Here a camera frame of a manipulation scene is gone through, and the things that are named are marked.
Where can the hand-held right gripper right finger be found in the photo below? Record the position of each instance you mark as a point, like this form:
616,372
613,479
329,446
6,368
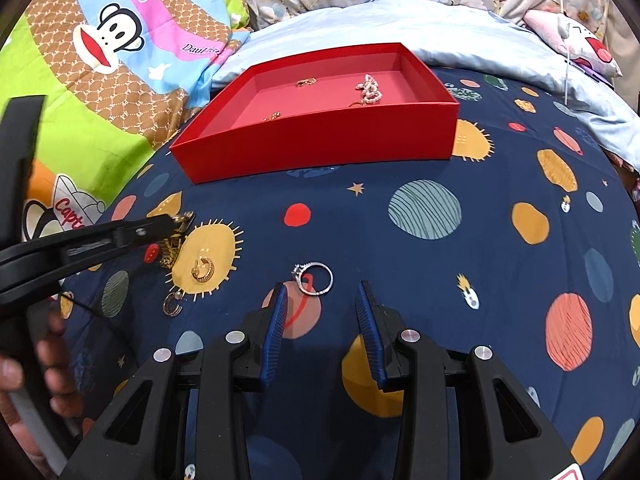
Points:
370,335

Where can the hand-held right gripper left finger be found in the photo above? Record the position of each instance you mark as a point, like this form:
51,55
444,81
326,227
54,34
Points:
277,330

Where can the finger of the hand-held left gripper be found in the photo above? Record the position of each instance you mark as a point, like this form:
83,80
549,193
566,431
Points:
90,236
100,256

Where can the gold wristwatch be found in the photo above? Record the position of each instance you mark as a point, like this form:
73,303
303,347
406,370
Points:
172,252

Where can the gold hoop earrings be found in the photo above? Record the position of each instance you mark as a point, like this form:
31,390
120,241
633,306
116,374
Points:
166,307

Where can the gold hoop earring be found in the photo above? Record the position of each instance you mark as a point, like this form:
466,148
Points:
196,272

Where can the red cardboard box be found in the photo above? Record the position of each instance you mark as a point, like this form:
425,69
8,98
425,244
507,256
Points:
325,155

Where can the person's left hand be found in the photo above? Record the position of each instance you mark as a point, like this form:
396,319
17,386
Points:
55,355

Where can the navy planet print blanket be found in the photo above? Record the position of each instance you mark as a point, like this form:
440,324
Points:
450,260

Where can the colourful monkey print blanket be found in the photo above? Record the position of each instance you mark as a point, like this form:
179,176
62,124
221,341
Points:
125,85

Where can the white pillow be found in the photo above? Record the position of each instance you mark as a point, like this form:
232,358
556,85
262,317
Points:
400,25

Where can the pink cartoon pillow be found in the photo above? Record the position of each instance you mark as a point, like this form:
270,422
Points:
545,25

